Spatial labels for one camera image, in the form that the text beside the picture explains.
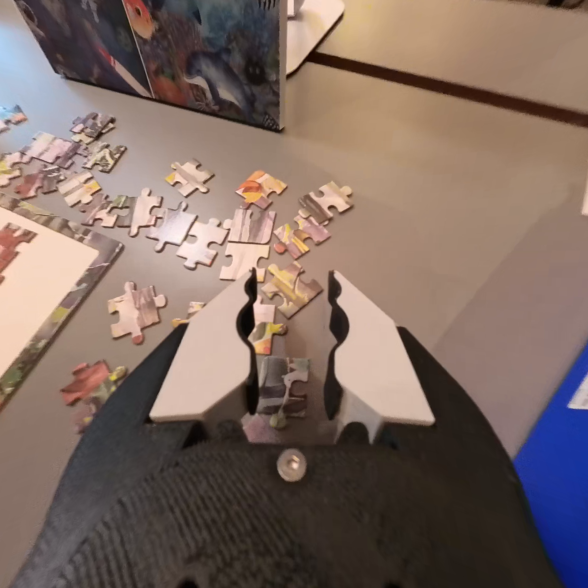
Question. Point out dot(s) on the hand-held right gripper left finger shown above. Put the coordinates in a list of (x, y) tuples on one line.
[(206, 363)]

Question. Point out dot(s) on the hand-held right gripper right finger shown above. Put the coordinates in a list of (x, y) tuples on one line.
[(381, 367)]

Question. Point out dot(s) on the illustrated puzzle box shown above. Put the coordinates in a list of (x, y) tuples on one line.
[(183, 55)]

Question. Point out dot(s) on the jigsaw puzzle tray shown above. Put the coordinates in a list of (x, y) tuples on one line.
[(36, 294)]

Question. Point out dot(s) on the pile of jigsaw pieces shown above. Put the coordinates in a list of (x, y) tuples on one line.
[(250, 225)]

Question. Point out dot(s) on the pale monitor stand base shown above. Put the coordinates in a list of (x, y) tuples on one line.
[(317, 32)]

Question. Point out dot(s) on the blue plastic bin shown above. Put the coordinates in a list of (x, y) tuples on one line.
[(551, 482)]

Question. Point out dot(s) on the assembled brown bear puzzle section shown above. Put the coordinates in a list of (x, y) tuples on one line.
[(13, 243)]

